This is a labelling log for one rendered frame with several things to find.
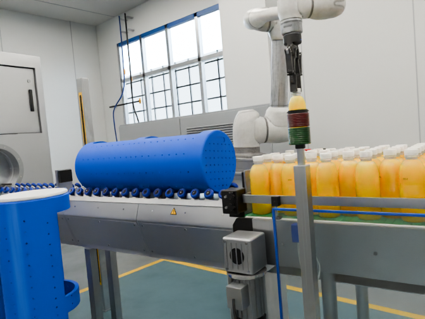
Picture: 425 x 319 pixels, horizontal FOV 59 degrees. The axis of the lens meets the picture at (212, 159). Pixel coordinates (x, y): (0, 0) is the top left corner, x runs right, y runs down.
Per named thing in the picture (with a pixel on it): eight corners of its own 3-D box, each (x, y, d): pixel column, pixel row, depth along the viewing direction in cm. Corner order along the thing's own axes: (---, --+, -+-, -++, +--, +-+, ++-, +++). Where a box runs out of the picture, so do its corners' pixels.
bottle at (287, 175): (285, 212, 142) (281, 159, 141) (305, 211, 140) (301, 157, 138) (282, 216, 135) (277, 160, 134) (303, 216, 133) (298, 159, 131)
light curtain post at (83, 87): (106, 307, 285) (83, 79, 275) (111, 308, 281) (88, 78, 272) (100, 310, 280) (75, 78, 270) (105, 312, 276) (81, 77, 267)
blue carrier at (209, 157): (115, 189, 232) (114, 142, 232) (238, 190, 182) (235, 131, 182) (74, 192, 208) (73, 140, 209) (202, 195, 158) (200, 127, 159)
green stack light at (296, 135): (294, 143, 115) (293, 128, 114) (314, 142, 111) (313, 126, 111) (285, 145, 109) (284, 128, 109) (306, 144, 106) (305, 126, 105)
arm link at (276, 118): (258, 141, 234) (292, 140, 237) (267, 145, 218) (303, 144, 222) (260, 9, 219) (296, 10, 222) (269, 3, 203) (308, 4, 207)
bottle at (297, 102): (310, 138, 162) (307, 92, 161) (306, 140, 156) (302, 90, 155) (293, 140, 166) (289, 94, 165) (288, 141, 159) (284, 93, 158)
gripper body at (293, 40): (288, 38, 164) (289, 60, 165) (279, 35, 157) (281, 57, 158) (304, 35, 160) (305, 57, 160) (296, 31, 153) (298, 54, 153)
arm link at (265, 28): (247, 4, 200) (272, 5, 203) (239, 9, 218) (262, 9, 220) (246, 30, 204) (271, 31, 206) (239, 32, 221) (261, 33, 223)
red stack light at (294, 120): (293, 127, 114) (291, 114, 114) (313, 125, 111) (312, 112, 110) (284, 128, 109) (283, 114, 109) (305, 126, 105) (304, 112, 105)
